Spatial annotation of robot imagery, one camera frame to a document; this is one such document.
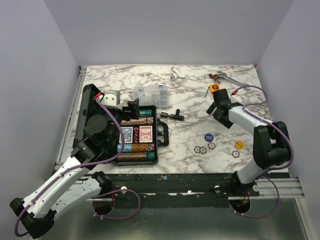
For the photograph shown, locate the silver open-end wrench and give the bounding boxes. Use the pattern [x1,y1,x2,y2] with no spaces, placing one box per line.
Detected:
[217,71,250,92]

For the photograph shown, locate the black T-shaped pipe fitting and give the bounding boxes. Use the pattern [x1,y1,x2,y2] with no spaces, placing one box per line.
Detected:
[160,109,184,121]

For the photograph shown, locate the lower poker chip rows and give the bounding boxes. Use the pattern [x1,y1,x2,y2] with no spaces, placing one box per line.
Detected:
[117,143,156,162]

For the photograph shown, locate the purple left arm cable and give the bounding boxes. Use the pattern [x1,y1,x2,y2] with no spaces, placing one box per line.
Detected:
[13,96,141,238]

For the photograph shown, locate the clear plastic organizer box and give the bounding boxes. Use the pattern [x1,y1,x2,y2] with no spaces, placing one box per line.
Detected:
[132,85,169,109]

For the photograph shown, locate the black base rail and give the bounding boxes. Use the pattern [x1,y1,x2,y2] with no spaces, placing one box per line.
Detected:
[93,173,259,209]

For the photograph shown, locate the brown handled tool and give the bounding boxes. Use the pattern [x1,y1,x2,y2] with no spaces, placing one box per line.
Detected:
[208,73,221,84]

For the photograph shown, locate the blue playing card deck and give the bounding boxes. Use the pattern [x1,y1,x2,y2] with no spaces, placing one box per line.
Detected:
[121,126,133,144]

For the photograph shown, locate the black poker set case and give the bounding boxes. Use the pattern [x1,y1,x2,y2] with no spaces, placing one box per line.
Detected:
[70,84,169,166]

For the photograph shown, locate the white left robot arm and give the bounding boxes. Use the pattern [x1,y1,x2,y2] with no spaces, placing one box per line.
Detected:
[9,98,140,239]

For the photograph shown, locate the blue small blind button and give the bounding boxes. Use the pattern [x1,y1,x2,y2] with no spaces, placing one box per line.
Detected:
[204,133,214,143]

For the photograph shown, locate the green poker chip row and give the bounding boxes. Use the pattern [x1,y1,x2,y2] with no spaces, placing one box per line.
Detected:
[139,109,153,118]

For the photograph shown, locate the white poker chip pair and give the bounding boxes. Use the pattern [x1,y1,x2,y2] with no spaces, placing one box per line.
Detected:
[193,146,207,154]

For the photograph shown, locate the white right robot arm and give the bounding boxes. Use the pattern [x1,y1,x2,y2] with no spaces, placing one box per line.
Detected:
[206,89,294,196]

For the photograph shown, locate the yellow dealer button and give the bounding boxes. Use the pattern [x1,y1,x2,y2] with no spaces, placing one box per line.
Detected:
[234,140,245,150]

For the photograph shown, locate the white single poker chip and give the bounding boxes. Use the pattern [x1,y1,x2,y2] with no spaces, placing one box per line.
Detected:
[208,142,216,150]

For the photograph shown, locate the yellow tape measure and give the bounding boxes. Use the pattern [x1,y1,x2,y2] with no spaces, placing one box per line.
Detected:
[209,83,221,93]

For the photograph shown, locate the orange poker chip row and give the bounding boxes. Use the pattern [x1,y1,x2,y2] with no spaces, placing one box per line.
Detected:
[120,117,154,126]

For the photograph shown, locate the red dice column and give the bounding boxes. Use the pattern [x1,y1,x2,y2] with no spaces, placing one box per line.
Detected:
[133,126,139,144]

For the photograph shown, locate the red playing card deck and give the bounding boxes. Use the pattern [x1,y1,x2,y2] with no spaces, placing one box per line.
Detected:
[139,125,153,143]

